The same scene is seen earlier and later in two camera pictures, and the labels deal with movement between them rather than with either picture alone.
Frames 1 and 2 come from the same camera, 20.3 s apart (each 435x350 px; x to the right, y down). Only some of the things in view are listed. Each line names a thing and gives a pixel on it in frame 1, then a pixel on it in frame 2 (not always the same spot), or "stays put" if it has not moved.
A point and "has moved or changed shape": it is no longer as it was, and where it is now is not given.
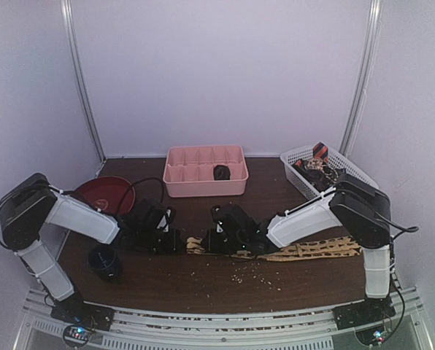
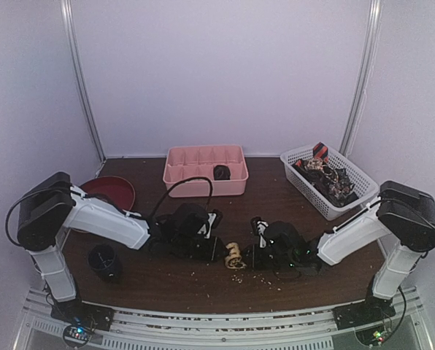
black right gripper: [213, 241] to [256, 256]
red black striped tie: [320, 151] stays put
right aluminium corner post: [365, 76] stays put
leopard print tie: [339, 247] has moved or changed shape
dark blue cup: [103, 260] stays put
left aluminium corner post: [69, 25] stays put
